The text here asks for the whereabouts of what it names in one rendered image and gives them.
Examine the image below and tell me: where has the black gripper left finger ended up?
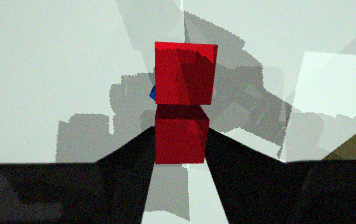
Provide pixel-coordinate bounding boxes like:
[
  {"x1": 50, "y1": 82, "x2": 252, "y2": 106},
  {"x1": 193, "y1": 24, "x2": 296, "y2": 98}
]
[{"x1": 0, "y1": 126, "x2": 156, "y2": 224}]

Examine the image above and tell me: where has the red cube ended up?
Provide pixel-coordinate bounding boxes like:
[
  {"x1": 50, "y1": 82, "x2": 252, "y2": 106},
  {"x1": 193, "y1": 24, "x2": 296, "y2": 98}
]
[
  {"x1": 155, "y1": 42, "x2": 218, "y2": 105},
  {"x1": 155, "y1": 104, "x2": 210, "y2": 164}
]

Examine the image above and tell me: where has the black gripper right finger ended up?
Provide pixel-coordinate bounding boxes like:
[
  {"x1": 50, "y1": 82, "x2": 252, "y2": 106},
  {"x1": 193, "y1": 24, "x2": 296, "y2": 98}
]
[{"x1": 205, "y1": 128, "x2": 356, "y2": 224}]

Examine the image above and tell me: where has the blue cube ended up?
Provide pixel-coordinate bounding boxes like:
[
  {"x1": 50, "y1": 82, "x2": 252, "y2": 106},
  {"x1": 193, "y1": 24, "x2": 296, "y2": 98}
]
[{"x1": 149, "y1": 85, "x2": 155, "y2": 101}]

